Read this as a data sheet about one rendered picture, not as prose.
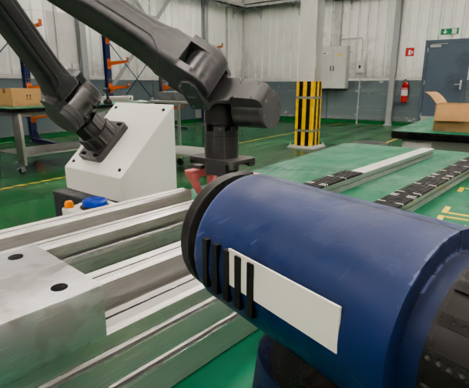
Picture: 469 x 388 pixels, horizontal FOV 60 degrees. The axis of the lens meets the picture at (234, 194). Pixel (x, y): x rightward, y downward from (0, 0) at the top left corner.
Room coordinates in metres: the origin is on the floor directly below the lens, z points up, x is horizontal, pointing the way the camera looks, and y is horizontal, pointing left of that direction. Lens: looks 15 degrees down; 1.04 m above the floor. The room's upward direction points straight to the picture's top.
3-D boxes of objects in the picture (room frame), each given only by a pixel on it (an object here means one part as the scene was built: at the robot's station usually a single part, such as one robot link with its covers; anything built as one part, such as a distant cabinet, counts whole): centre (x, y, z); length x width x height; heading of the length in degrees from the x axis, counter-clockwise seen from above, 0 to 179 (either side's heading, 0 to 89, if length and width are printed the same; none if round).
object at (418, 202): (1.03, -0.54, 0.79); 0.96 x 0.04 x 0.03; 138
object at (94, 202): (0.65, 0.23, 0.84); 0.04 x 0.04 x 0.02
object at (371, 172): (1.16, -0.40, 0.79); 0.96 x 0.04 x 0.03; 138
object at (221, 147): (0.69, 0.02, 0.94); 0.10 x 0.07 x 0.07; 48
